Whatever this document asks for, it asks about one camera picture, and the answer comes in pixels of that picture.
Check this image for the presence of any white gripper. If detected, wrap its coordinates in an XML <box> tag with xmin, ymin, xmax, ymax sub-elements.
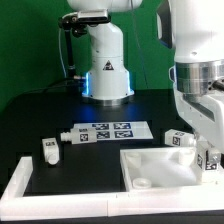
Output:
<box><xmin>174</xmin><ymin>89</ymin><xmax>224</xmax><ymax>164</ymax></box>

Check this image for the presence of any white sheet with markers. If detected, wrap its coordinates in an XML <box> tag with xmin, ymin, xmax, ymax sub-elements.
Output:
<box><xmin>74</xmin><ymin>121</ymin><xmax>153</xmax><ymax>141</ymax></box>

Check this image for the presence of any black camera stand pole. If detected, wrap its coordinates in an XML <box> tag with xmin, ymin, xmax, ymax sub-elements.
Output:
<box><xmin>64</xmin><ymin>30</ymin><xmax>76</xmax><ymax>77</ymax></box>

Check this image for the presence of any black cable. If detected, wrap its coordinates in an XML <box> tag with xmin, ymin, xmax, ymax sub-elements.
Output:
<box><xmin>6</xmin><ymin>78</ymin><xmax>84</xmax><ymax>104</ymax></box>

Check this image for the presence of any white U-shaped fence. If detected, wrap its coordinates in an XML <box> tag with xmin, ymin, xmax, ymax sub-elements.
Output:
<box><xmin>0</xmin><ymin>157</ymin><xmax>224</xmax><ymax>221</ymax></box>

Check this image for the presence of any white square tabletop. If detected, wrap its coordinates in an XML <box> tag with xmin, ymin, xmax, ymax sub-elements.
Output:
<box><xmin>120</xmin><ymin>147</ymin><xmax>224</xmax><ymax>192</ymax></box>

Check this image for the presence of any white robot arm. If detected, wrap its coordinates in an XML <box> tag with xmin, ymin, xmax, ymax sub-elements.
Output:
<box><xmin>67</xmin><ymin>0</ymin><xmax>224</xmax><ymax>163</ymax></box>

